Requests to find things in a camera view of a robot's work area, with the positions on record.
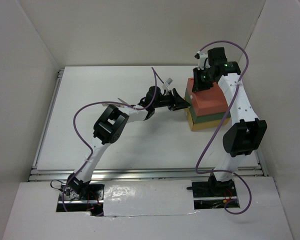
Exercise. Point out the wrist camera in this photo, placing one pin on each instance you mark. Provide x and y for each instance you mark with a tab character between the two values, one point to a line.
202	60
166	84

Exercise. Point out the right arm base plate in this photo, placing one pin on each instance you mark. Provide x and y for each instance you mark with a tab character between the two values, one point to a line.
202	189

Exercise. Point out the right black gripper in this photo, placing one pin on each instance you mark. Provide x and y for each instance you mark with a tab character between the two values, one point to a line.
197	86

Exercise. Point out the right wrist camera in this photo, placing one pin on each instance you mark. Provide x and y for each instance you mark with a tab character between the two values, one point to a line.
202	60

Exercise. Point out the red top drawer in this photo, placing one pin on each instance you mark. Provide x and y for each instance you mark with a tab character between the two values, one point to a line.
206	102

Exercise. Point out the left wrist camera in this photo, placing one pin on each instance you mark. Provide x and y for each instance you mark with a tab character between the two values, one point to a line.
166	84

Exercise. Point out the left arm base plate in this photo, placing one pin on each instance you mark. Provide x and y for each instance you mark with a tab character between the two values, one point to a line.
93	194

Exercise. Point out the green drawer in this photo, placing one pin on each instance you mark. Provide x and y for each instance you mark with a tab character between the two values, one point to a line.
204	118

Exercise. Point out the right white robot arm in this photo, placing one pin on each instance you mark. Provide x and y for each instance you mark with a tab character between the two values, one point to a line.
247	130

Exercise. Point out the yellow bottom drawer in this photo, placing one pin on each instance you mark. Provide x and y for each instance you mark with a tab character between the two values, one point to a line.
200	126

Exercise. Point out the white foam board cover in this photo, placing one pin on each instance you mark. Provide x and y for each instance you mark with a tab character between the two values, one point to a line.
148	198

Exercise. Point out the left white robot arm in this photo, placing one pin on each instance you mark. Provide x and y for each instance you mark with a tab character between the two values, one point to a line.
110	125

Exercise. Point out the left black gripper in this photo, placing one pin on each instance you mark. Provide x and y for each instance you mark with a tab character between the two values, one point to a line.
180	103

